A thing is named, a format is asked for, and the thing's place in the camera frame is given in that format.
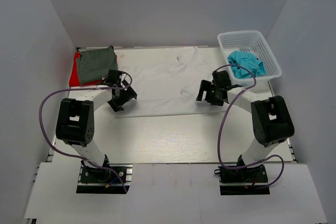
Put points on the white plastic basket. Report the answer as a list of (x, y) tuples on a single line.
[(250, 41)]

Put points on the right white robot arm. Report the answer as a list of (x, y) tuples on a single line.
[(271, 121)]

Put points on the white t shirt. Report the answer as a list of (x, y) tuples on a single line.
[(168, 84)]

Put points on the folded grey t shirt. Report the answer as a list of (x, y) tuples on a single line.
[(93, 65)]

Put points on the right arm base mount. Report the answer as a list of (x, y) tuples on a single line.
[(243, 182)]

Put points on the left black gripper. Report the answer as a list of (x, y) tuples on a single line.
[(129, 95)]

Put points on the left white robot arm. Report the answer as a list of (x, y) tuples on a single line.
[(76, 125)]

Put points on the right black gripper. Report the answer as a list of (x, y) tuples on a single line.
[(207, 86)]

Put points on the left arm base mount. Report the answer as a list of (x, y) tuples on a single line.
[(92, 180)]

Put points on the folded red t shirt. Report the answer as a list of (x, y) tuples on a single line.
[(74, 79)]

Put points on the blue t shirt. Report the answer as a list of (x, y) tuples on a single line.
[(241, 61)]

